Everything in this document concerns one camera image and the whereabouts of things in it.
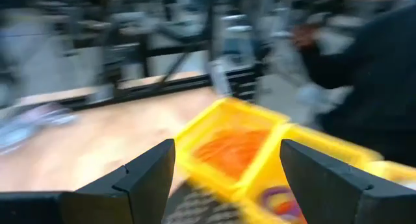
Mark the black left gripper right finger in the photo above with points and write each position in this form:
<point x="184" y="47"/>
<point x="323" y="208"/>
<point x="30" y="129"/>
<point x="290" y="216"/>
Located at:
<point x="334" y="198"/>

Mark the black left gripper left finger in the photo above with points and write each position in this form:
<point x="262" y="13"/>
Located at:
<point x="143" y="191"/>

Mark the orange items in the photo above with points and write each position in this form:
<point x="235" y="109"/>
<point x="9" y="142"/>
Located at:
<point x="227" y="159"/>

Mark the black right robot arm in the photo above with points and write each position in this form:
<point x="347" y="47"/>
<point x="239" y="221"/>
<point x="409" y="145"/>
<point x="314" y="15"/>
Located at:
<point x="377" y="87"/>

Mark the black perforated metal desk riser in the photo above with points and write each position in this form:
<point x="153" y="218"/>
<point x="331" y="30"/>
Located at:
<point x="201" y="206"/>

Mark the black aluminium table frame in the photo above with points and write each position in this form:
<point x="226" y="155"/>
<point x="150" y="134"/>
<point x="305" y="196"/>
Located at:
<point x="156" y="87"/>

